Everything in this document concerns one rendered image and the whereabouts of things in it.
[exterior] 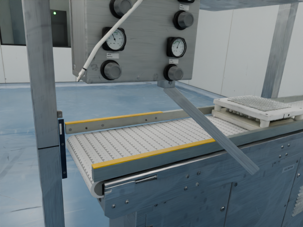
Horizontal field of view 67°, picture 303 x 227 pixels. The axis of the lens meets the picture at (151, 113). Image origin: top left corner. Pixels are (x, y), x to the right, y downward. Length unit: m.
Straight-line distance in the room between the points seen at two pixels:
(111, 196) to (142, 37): 0.33
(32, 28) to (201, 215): 0.75
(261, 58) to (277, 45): 3.03
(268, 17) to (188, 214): 3.90
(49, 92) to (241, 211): 0.82
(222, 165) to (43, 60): 0.58
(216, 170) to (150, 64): 0.40
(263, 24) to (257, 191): 3.64
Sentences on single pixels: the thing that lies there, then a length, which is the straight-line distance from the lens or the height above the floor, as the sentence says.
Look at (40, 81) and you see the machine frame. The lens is 0.70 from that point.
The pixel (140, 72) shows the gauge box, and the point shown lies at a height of 1.03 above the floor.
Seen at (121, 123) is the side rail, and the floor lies 0.81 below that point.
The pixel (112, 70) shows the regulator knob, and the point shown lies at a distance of 0.37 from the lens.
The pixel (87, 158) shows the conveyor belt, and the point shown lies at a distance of 0.60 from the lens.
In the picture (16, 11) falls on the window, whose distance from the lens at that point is 5.55.
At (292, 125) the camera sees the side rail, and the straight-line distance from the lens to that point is 0.95.
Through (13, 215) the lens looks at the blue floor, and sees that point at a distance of 1.79.
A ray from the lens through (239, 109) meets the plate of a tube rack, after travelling 0.90.
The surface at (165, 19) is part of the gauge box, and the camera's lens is 0.44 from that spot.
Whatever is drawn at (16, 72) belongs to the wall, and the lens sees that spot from 5.59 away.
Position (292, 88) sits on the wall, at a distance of 4.03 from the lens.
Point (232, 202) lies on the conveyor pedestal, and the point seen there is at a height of 0.53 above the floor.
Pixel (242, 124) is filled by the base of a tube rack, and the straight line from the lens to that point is 0.90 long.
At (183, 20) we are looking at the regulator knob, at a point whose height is 1.12.
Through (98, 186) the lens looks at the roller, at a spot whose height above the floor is 0.78.
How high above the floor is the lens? 1.08
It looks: 17 degrees down
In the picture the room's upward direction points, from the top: 3 degrees clockwise
